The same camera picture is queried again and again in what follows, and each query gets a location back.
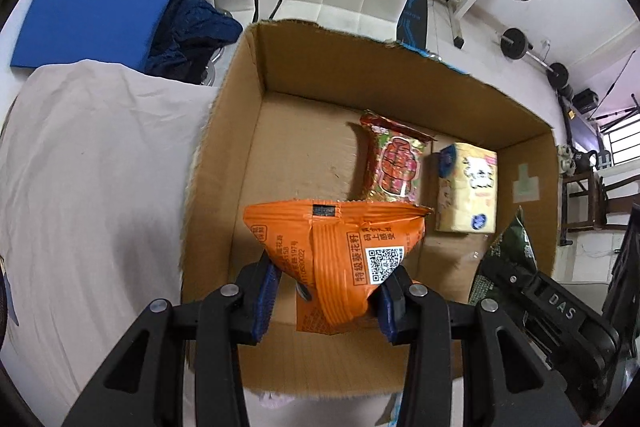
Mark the pink cloth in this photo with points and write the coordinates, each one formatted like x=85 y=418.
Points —
x=275 y=399

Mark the beige bed sheet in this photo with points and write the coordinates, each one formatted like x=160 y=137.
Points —
x=100 y=187

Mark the dark blue knitted garment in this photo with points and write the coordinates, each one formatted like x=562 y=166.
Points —
x=195 y=34

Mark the barbell with black plates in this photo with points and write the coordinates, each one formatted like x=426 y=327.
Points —
x=515 y=42

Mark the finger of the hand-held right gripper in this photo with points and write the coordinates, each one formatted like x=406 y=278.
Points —
x=507 y=274

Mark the cardboard box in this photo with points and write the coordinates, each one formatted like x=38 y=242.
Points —
x=310 y=142

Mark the green snack packet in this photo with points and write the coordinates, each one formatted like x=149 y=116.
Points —
x=517 y=244

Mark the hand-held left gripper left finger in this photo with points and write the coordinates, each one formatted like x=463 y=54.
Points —
x=264 y=294

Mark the yellow tissue pack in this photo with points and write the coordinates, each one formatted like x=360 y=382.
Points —
x=467 y=192

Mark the orange snack packet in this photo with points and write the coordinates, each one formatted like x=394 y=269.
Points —
x=340 y=252

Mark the wooden chair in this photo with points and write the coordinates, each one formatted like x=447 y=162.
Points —
x=582 y=197

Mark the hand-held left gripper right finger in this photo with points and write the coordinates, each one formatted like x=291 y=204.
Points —
x=386 y=307

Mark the red snack packet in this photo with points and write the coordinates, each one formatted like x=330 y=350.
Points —
x=395 y=162

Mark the blue foam mat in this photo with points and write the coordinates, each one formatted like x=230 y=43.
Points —
x=90 y=12

